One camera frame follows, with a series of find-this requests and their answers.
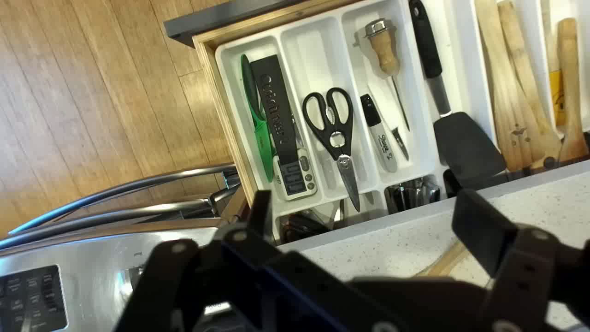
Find black handled scissors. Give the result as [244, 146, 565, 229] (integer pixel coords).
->
[300, 87, 364, 214]

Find stainless steel gas range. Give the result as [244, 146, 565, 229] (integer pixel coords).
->
[0, 162, 246, 332]

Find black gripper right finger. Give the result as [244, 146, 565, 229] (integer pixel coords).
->
[449, 186, 590, 332]

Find black spatula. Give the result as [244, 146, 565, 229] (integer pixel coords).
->
[407, 0, 508, 186]

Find wooden spurtle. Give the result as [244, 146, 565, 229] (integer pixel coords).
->
[416, 240, 469, 280]

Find Sharpie marker black cap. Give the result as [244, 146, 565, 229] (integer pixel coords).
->
[357, 92, 401, 175]

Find steel oven door handle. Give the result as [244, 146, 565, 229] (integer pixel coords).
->
[0, 195, 237, 251]

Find wooden stick yellow end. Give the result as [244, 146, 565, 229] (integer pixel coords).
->
[547, 17, 590, 166]

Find flat wooden spatula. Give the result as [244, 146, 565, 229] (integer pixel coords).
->
[475, 0, 532, 173]
[495, 0, 561, 171]

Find green knife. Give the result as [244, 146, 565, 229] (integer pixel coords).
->
[237, 53, 276, 184]

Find white plastic cutlery tray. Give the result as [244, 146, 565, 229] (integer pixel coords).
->
[213, 0, 590, 236]

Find steel range drawer handle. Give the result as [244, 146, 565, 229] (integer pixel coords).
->
[6, 162, 241, 236]

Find small white handled knife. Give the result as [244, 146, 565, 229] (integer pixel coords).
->
[370, 81, 412, 162]

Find shiny metal utensil bunch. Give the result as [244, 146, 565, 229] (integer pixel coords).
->
[384, 175, 442, 214]

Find green black handled tools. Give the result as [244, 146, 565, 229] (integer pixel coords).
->
[246, 53, 318, 201]

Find wooden drawer grey front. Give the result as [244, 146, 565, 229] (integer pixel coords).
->
[163, 0, 590, 247]

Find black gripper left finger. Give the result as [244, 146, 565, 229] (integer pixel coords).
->
[112, 188, 274, 332]

